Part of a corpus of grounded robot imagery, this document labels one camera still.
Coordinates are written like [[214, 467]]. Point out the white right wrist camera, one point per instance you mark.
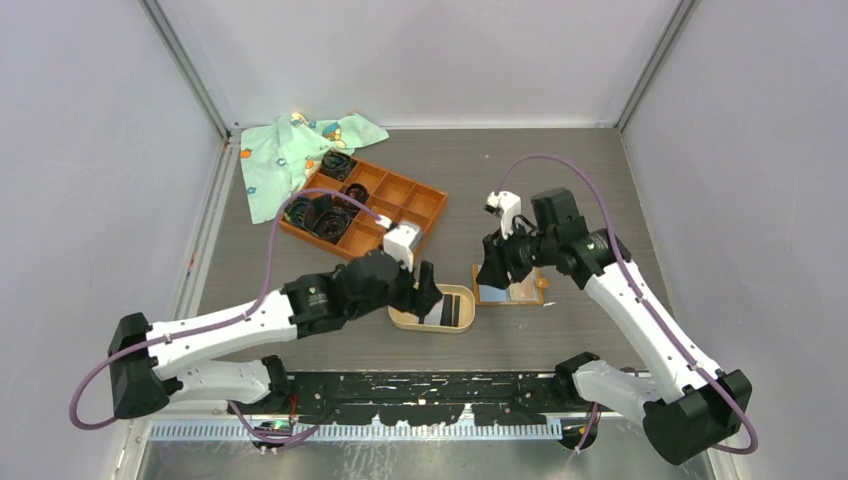
[[506, 206]]

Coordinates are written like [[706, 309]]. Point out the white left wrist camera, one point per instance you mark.
[[400, 242]]

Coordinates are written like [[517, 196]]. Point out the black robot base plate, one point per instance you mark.
[[505, 398]]

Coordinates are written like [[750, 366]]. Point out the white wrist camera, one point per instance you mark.
[[400, 242], [506, 206]]

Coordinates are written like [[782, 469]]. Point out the white slotted cable duct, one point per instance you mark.
[[464, 429]]

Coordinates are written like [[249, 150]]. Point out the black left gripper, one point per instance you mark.
[[424, 295]]

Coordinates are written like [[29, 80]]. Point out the green patterned cloth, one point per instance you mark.
[[277, 159]]

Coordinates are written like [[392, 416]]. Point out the black rolled belt large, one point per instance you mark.
[[328, 217]]

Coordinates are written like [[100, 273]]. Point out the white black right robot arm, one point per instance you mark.
[[688, 403]]

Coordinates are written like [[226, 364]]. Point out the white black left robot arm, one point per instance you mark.
[[155, 364]]

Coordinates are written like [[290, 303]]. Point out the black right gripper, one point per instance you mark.
[[495, 267]]

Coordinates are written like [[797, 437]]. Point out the orange leather card holder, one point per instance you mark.
[[487, 295]]

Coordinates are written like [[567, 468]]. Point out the black rolled belt middle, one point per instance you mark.
[[357, 192]]

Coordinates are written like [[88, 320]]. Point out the black rolled belt top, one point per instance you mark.
[[337, 165]]

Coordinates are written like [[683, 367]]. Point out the gold VIP credit card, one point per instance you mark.
[[525, 291]]

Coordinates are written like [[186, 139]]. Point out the orange wooden compartment tray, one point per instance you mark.
[[390, 194]]

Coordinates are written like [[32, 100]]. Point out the cream oval plastic tray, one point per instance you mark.
[[408, 321]]

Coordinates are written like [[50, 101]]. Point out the black rolled belt left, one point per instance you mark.
[[297, 211]]

